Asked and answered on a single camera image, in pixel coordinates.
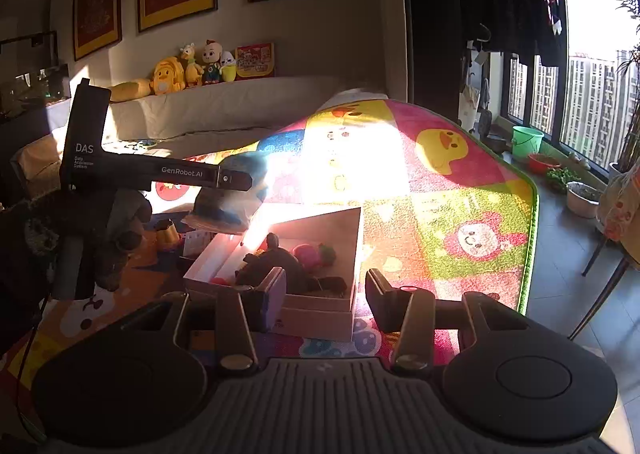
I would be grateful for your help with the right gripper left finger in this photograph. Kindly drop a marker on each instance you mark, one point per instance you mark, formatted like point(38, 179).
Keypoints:
point(221, 321)

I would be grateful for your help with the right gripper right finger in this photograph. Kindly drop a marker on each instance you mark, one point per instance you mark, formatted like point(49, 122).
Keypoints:
point(415, 314)

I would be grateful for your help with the dark plush toy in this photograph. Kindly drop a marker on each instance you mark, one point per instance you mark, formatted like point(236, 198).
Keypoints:
point(298, 280)

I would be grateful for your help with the yellow pudding toy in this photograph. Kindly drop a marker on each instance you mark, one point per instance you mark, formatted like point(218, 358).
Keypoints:
point(167, 236)

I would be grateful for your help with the blue white bag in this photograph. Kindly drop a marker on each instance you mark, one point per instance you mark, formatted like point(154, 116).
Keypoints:
point(229, 211)

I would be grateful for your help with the brown cushion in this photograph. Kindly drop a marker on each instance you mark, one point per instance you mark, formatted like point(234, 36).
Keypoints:
point(37, 166)

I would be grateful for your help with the yellow long pillow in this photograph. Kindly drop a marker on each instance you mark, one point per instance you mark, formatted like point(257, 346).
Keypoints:
point(130, 90)

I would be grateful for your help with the colourful cartoon play mat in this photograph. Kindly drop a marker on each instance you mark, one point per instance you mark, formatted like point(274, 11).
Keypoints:
point(439, 213)

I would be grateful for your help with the white cardboard box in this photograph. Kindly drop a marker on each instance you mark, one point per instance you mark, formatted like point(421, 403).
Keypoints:
point(309, 316)

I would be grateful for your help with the pink round toy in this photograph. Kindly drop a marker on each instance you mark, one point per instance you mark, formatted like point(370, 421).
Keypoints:
point(311, 257)

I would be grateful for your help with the yellow duck backpack plush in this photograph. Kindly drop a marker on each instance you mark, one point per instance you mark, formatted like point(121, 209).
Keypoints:
point(168, 77)

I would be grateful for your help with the baby doll plush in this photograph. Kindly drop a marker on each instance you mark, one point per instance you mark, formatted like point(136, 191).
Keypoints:
point(212, 52)

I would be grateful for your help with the banana plush toy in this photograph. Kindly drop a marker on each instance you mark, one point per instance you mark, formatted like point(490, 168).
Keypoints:
point(228, 67)

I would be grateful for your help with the red basin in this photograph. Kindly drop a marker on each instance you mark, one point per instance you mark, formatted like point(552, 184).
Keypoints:
point(541, 164)

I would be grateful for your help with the white pot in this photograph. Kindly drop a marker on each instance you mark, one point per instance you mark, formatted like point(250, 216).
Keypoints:
point(582, 199)

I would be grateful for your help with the green plastic bucket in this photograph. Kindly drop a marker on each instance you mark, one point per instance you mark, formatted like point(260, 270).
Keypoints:
point(525, 141)

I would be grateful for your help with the chair with orange clothes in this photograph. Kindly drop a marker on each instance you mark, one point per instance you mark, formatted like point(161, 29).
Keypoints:
point(618, 215)

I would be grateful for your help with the hanging dark clothes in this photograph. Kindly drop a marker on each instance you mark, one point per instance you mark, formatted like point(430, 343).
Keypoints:
point(526, 28)

